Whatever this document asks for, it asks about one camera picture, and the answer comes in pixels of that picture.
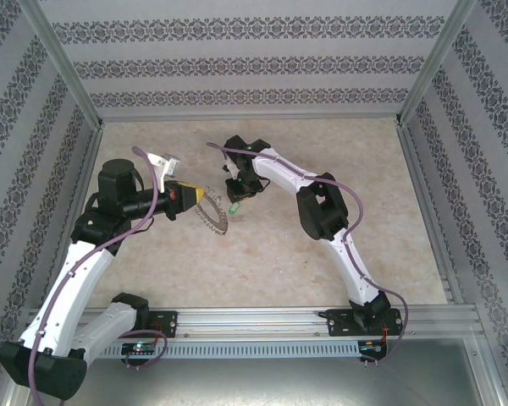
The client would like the metal disc with key rings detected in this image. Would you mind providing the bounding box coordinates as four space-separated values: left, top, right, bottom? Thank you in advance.
192 189 230 236

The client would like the small circuit board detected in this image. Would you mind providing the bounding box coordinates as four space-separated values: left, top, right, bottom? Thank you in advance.
120 341 161 360
358 337 389 360

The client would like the grey metal sheet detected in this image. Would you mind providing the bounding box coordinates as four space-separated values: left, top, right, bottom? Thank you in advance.
80 357 492 406

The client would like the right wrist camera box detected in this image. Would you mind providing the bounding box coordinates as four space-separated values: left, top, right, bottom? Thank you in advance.
220 156 239 181

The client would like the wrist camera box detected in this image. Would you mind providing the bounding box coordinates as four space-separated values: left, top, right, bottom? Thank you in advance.
220 156 239 181
146 151 182 189

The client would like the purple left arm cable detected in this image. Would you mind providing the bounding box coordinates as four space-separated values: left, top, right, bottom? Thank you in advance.
28 145 168 406

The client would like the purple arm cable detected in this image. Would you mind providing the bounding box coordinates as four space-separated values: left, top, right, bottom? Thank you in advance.
205 141 408 369
28 145 168 406

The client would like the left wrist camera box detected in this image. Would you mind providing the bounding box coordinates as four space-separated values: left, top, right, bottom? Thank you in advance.
146 151 182 189

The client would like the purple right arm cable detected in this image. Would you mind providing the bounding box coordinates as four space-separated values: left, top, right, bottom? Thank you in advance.
205 141 408 369

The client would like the aluminium mounting rail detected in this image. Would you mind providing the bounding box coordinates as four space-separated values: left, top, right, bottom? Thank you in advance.
25 306 479 339

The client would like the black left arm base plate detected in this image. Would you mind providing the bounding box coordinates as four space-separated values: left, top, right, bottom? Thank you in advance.
143 310 179 339

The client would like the aluminium frame post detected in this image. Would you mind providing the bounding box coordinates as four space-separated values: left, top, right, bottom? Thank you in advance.
395 0 478 127
16 0 106 129

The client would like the grey slotted cable duct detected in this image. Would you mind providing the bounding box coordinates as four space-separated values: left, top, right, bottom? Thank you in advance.
97 340 361 359

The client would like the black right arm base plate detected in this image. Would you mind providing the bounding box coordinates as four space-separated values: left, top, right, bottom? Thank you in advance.
326 307 406 338

